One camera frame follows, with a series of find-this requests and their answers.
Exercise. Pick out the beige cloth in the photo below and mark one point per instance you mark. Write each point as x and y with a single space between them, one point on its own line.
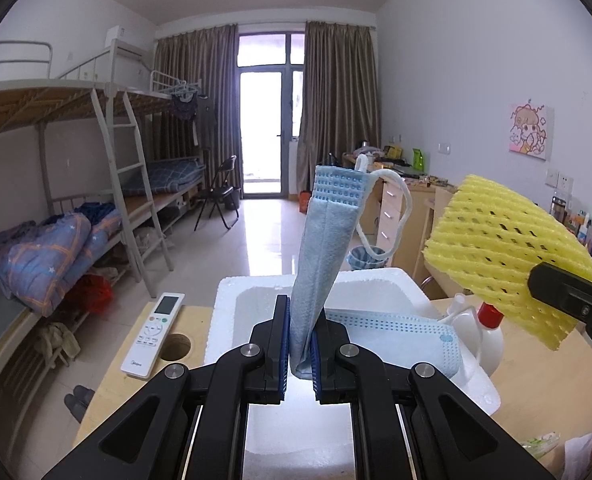
56 342

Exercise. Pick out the white wall socket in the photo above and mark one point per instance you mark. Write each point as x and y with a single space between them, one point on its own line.
560 179

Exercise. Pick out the white wall switch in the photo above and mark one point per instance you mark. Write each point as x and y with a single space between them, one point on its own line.
444 148

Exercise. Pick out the red plastic bag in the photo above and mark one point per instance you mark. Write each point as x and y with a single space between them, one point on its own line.
91 292

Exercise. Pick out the black folding chair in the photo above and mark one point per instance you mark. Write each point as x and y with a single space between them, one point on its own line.
221 190

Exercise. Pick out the brown curtain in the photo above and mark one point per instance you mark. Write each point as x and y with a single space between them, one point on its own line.
196 85
338 100

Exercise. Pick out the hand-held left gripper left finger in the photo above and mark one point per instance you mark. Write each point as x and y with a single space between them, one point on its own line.
282 355

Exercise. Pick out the wooden chair with smiley face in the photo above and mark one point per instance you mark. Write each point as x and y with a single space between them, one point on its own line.
424 240

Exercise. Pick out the hanging dark jacket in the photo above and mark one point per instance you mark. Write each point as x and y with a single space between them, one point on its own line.
206 120

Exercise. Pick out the yellow foam fruit net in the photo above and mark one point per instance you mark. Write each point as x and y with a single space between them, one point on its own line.
486 240

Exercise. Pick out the pink cartoon wall poster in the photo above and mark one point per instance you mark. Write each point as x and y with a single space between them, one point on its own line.
531 130

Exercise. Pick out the hanging dark blue garment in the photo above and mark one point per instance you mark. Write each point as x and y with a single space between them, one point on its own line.
183 106

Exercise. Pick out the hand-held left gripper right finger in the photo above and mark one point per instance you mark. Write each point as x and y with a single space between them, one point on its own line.
316 365

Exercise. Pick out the orange bucket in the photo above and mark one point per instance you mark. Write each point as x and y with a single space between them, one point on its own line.
304 202

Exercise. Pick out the white remote control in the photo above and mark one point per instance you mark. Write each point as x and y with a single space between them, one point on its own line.
151 335

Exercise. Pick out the green bag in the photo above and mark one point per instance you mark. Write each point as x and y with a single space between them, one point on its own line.
418 160

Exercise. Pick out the white cloth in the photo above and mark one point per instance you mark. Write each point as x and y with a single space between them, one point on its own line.
581 460

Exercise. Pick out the grey metal bunk bed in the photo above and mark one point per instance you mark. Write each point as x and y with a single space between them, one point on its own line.
166 200
41 95

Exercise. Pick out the metal bunk bed ladder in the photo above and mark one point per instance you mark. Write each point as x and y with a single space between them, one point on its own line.
141 165

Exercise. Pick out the blue striped waste bin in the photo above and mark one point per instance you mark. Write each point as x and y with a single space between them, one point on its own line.
361 260

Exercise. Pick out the wooden desk with drawers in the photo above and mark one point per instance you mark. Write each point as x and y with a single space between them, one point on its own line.
391 210

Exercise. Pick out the white bottle with red cap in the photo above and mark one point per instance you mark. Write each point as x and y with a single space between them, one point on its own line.
491 347

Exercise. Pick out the glass balcony door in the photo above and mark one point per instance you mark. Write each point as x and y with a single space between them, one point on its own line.
261 130

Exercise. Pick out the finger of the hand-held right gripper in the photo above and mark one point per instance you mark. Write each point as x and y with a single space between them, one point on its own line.
561 292

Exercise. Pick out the blue checked mattress pad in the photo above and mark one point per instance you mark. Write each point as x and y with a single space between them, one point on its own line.
168 172

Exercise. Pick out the dark tumbler bottle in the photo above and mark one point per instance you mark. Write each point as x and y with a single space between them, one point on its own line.
557 208

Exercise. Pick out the dark slipper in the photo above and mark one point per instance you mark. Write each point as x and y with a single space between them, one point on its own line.
73 406
84 393

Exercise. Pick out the blue face mask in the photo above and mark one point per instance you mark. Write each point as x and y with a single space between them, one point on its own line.
401 332
321 240

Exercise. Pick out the white foam box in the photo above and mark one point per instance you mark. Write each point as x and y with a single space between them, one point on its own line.
256 300

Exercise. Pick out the green printed plastic wrapper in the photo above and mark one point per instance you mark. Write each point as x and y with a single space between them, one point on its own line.
541 444

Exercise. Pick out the dark blue clothes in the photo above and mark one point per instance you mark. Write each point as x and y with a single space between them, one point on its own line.
96 211

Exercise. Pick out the blue checked quilt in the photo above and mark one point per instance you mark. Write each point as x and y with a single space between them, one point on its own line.
51 260

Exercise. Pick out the black waste bin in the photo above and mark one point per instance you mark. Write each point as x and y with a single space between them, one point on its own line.
232 200

